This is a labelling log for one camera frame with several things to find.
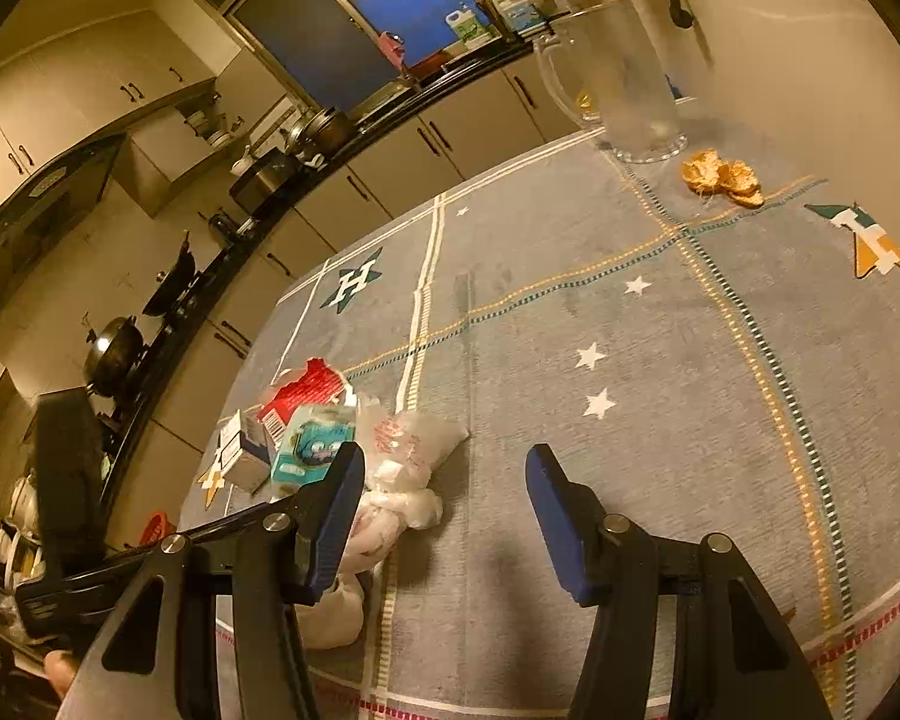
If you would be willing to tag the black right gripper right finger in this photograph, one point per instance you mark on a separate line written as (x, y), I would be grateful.
(605, 562)

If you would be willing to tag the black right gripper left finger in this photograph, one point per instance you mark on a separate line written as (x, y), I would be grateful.
(322, 524)

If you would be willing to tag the kitchen window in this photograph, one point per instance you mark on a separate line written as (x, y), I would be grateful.
(345, 53)

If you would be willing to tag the lidded steel wok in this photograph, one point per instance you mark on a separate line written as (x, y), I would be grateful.
(111, 355)

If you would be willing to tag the white green carton box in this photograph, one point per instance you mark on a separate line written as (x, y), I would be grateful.
(243, 452)

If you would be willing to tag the white crumpled plastic bag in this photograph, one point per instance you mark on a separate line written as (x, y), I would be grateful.
(402, 451)

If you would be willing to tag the red plastic mesh basket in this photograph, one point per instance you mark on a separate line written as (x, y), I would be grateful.
(157, 527)

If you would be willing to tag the red snack bag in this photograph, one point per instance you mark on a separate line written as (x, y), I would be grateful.
(315, 384)

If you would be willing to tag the range hood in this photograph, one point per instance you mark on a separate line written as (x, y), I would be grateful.
(48, 205)

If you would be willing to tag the black frying pan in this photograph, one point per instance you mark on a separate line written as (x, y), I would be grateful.
(172, 284)

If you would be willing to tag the grey patterned tablecloth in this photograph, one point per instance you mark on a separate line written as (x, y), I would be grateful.
(702, 367)

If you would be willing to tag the steel electric cooker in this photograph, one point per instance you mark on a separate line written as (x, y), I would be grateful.
(264, 178)

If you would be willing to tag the brown cooking pot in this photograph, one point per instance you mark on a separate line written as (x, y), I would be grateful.
(327, 132)

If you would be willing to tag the orange peel scrap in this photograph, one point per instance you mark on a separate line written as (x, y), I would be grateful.
(707, 173)

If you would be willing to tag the clear glass jug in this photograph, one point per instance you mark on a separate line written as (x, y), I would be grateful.
(602, 71)

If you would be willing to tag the white detergent jug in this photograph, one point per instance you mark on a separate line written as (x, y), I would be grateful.
(466, 26)

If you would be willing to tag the upper wall cabinet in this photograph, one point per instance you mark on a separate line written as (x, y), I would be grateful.
(56, 96)

